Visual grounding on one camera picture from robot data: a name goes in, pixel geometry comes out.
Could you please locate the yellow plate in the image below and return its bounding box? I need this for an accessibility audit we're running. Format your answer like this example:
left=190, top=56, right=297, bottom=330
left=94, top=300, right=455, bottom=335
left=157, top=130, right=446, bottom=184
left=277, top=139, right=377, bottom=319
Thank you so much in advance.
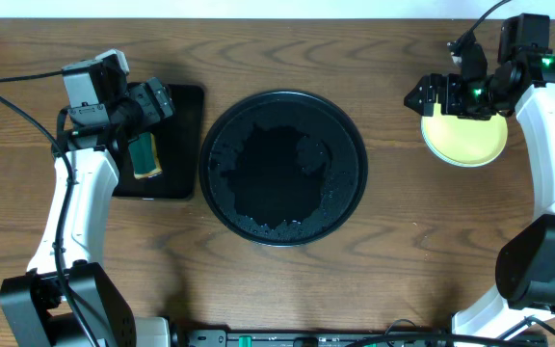
left=421, top=104, right=508, bottom=168

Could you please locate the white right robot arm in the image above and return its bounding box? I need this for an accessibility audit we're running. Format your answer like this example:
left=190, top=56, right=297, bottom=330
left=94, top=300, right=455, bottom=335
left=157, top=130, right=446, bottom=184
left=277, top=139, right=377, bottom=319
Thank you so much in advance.
left=404, top=13, right=555, bottom=346

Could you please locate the black round tray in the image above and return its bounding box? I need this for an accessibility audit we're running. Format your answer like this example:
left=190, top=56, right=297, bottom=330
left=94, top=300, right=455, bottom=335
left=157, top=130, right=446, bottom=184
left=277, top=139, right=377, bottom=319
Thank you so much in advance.
left=198, top=90, right=368, bottom=247

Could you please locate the green and yellow sponge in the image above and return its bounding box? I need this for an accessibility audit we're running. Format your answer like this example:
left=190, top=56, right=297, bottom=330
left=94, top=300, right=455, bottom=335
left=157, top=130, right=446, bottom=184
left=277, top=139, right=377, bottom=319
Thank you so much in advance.
left=128, top=132, right=163, bottom=180

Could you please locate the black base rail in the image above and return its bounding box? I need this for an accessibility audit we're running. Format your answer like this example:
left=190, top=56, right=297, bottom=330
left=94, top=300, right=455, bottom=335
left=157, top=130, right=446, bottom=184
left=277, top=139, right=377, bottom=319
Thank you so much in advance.
left=185, top=317, right=548, bottom=347

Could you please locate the mint plate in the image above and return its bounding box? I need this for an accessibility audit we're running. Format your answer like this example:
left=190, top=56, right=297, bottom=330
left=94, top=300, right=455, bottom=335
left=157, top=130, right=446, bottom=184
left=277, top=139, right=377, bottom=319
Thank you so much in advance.
left=421, top=130, right=481, bottom=168

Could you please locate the black rectangular tray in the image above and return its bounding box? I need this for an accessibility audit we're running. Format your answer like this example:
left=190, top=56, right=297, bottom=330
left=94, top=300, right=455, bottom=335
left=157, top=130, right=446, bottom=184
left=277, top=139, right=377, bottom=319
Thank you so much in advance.
left=114, top=84, right=204, bottom=200

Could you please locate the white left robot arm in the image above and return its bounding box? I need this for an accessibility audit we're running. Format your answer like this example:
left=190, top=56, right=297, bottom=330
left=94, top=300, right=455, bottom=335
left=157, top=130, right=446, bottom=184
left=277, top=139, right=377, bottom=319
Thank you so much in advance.
left=0, top=78, right=174, bottom=346

